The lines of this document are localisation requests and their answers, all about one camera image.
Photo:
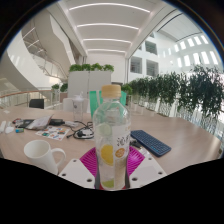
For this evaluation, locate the row of tall green plants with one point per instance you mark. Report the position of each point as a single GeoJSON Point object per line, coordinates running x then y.
{"type": "Point", "coordinates": [190, 90]}

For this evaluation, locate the white planter with green plants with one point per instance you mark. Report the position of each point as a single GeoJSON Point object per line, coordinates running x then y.
{"type": "Point", "coordinates": [90, 81]}

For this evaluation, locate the clear shaker bottle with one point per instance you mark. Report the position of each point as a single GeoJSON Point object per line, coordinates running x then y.
{"type": "Point", "coordinates": [78, 108]}

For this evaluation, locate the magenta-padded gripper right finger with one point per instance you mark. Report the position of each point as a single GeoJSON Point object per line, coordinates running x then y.
{"type": "Point", "coordinates": [146, 170]}

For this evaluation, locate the white ceramic mug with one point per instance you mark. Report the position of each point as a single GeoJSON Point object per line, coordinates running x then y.
{"type": "Point", "coordinates": [40, 156]}

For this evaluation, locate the colourful sticker sheet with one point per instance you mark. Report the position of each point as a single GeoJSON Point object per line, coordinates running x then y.
{"type": "Point", "coordinates": [52, 133]}

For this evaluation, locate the clear drink bottle yellow cap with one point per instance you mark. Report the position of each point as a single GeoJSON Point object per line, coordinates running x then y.
{"type": "Point", "coordinates": [111, 140]}

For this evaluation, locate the black flat device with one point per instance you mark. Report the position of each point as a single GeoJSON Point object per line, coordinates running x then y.
{"type": "Point", "coordinates": [56, 122]}

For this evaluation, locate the small potted plants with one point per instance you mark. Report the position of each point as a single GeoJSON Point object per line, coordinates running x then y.
{"type": "Point", "coordinates": [59, 89]}

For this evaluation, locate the dark blue keyboard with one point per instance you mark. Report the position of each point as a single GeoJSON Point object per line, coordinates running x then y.
{"type": "Point", "coordinates": [150, 142]}

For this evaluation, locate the grey foil pouch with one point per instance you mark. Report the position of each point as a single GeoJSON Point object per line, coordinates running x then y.
{"type": "Point", "coordinates": [39, 122]}

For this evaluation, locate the ceiling light strips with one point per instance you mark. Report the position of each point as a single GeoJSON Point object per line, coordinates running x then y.
{"type": "Point", "coordinates": [110, 26]}

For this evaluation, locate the black chair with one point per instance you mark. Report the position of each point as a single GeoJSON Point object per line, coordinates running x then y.
{"type": "Point", "coordinates": [36, 103]}

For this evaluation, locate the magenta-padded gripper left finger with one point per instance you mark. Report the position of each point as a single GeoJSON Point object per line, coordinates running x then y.
{"type": "Point", "coordinates": [78, 171]}

